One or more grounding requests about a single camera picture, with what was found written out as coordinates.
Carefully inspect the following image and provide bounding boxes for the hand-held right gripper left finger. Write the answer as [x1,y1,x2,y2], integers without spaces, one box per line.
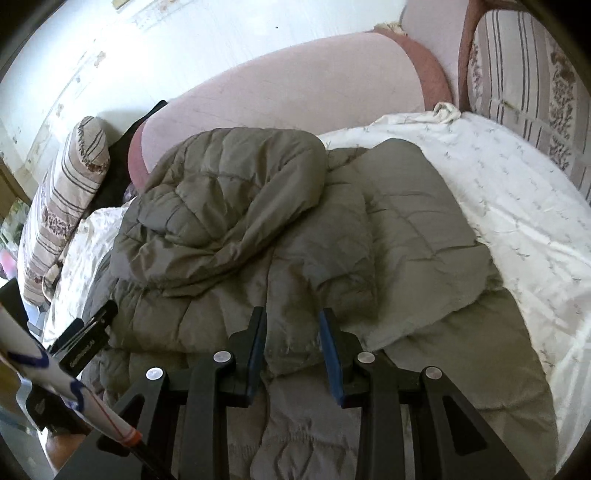
[95,307,269,480]

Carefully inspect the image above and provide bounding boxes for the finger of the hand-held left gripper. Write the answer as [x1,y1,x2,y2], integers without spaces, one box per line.
[47,300,119,352]
[59,323,112,376]

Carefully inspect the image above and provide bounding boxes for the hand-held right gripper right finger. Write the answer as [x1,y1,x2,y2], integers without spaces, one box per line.
[318,307,532,480]

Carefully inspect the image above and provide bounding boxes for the grey-brown puffer jacket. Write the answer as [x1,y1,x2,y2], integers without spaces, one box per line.
[81,127,559,480]

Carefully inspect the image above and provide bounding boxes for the striped floral pillow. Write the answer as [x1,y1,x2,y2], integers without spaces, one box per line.
[18,115,112,305]
[465,8,591,204]

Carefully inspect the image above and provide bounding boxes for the dark cloth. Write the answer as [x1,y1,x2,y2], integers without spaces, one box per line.
[95,99,168,212]

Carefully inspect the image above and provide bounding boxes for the white leaf-print bed sheet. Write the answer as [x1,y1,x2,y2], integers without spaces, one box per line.
[41,108,591,468]

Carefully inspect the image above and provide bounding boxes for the pink sofa backrest cushion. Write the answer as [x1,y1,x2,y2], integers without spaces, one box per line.
[128,32,454,192]

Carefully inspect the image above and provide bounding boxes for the stacked pink striped cushions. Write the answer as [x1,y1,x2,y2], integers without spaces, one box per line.
[399,0,486,112]

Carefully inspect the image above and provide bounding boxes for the wooden door frame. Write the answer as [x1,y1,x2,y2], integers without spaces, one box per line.
[0,158,32,205]

